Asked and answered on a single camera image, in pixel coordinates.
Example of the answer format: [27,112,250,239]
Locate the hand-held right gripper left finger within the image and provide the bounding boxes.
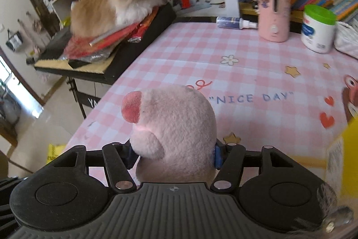
[52,139,139,191]

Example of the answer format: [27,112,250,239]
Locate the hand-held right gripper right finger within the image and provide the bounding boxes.
[210,142,301,192]

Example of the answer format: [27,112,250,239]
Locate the pink paw plush toy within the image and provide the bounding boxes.
[121,85,218,184]

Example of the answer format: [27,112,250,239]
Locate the yellow cardboard box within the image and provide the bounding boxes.
[326,116,358,200]

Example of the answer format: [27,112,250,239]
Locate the yellow packet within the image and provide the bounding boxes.
[46,143,66,164]

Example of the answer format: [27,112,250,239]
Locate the black keyboard stand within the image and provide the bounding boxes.
[66,75,97,119]

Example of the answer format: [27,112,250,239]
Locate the pink checked tablecloth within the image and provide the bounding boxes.
[64,21,358,200]

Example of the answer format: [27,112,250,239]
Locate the black electronic keyboard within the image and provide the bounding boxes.
[26,2,177,85]

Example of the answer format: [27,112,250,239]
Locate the stack of red books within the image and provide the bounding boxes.
[64,8,160,60]

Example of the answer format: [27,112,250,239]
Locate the small white spray bottle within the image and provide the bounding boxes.
[216,16,258,30]

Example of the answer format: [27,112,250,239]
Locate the pink cylinder humidifier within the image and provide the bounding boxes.
[257,0,291,43]

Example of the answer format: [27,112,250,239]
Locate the white jar green lid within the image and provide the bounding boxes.
[301,4,337,54]

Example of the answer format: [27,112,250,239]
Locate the small grey bag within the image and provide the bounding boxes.
[6,29,24,53]

